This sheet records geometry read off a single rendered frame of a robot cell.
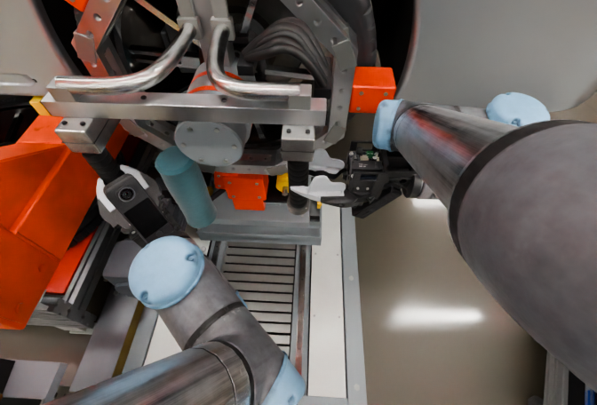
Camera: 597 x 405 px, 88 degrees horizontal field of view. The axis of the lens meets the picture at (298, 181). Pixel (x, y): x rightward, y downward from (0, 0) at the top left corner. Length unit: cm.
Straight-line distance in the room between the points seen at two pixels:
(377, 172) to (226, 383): 34
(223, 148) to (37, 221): 50
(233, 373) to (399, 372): 107
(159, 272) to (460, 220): 28
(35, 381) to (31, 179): 45
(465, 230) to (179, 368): 21
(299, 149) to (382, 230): 107
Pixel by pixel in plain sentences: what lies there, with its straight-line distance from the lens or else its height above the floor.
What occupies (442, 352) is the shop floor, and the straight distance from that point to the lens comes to 139.
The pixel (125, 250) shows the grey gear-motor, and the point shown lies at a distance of 108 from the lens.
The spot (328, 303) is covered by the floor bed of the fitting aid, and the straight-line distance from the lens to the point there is 124.
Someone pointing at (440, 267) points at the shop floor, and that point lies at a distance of 149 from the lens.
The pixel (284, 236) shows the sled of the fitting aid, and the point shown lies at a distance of 125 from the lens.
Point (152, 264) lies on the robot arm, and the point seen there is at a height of 96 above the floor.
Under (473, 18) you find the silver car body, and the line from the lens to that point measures 77.
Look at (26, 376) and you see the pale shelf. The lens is 103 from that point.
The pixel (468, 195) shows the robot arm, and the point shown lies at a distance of 17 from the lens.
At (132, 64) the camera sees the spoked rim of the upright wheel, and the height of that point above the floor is 85.
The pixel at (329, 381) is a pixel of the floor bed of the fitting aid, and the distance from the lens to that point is 120.
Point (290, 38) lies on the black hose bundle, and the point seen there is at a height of 104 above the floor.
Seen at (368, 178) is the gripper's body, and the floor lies 88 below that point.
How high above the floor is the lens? 127
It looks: 53 degrees down
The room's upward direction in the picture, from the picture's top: straight up
